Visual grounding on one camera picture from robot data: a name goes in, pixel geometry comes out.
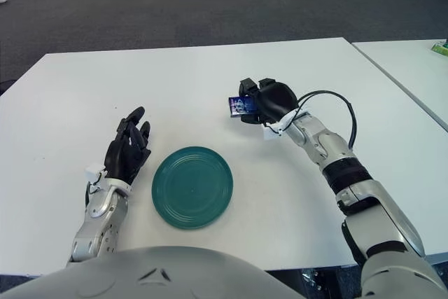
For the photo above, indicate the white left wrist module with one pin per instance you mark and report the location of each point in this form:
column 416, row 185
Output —
column 94, row 172

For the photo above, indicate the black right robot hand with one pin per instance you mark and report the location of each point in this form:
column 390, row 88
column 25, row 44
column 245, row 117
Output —
column 276, row 99

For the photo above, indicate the green package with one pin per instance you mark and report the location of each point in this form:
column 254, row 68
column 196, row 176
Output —
column 440, row 47

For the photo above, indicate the blue gum box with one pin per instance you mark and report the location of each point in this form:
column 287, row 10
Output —
column 241, row 107

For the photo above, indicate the grey robot torso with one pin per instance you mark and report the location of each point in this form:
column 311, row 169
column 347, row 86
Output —
column 147, row 278

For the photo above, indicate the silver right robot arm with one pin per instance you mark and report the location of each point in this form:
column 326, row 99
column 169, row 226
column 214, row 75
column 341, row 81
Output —
column 374, row 208

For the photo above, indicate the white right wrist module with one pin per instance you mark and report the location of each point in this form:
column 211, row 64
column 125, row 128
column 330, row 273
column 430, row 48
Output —
column 274, row 132

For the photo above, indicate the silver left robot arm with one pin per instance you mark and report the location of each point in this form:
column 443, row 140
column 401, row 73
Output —
column 98, row 215

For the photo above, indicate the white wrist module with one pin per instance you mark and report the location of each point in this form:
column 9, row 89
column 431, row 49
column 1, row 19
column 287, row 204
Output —
column 274, row 132
column 94, row 172

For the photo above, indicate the black stand foot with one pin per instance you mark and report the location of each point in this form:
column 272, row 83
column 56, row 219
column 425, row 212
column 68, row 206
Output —
column 325, row 283

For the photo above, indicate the green round plate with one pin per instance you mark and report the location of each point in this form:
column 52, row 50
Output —
column 192, row 188

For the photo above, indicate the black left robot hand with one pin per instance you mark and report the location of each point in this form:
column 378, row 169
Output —
column 120, row 159

